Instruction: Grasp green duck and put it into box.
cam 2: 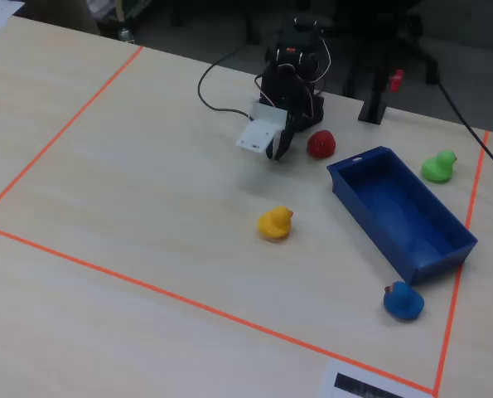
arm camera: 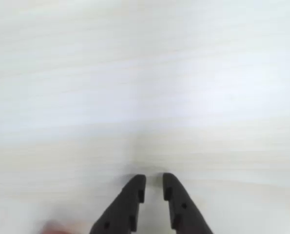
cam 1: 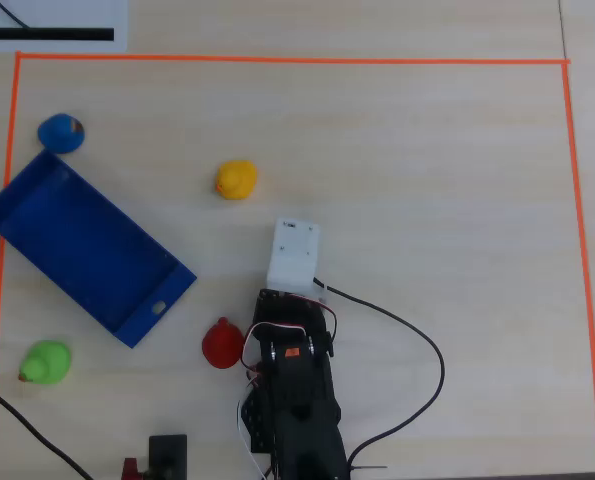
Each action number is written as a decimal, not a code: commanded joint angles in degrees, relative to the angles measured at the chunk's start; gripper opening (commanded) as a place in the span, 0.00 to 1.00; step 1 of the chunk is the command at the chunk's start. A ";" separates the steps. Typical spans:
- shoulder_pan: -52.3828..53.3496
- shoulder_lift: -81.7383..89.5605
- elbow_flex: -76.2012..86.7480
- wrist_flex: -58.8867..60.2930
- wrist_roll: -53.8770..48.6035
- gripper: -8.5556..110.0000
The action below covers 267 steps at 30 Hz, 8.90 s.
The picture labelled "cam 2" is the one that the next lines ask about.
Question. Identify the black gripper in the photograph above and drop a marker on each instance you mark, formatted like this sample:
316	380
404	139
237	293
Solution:
287	129

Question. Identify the green rubber duck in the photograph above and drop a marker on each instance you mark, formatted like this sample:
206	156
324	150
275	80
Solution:
436	170

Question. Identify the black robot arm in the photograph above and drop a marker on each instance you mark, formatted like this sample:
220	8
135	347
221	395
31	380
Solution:
296	41

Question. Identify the red rubber duck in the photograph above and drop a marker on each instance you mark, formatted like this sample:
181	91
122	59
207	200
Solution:
320	145

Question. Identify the yellow rubber duck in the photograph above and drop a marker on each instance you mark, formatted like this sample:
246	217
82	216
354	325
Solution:
273	226

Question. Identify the blue plastic box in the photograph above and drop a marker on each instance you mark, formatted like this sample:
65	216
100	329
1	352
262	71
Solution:
395	207

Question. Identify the blue rubber duck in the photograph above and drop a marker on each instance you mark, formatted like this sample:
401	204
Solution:
403	302

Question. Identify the black clamp with red knob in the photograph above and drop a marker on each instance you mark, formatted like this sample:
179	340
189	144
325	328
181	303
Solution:
372	110

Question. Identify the black office chair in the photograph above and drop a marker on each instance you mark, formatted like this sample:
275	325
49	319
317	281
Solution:
412	33

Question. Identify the orange tape strip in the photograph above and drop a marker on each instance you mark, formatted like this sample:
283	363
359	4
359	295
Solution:
449	323
229	317
70	121

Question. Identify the clear plastic bottle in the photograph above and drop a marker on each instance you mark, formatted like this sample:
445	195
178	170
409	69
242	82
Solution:
126	35

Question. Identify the white paper with black bar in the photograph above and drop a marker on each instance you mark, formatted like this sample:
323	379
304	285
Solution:
329	373

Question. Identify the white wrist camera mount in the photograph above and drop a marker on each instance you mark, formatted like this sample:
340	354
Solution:
258	132

